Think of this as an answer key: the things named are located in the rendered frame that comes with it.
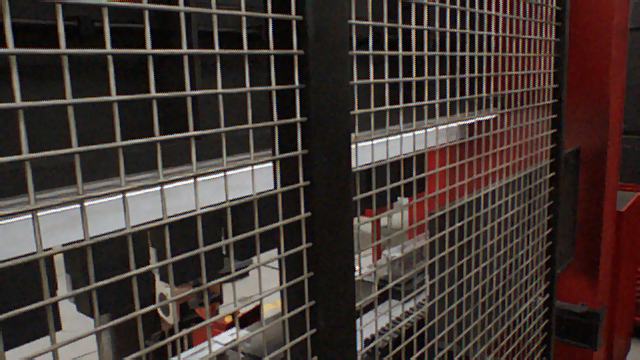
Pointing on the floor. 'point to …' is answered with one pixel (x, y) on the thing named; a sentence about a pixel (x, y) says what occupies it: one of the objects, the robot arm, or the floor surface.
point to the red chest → (624, 274)
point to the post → (327, 272)
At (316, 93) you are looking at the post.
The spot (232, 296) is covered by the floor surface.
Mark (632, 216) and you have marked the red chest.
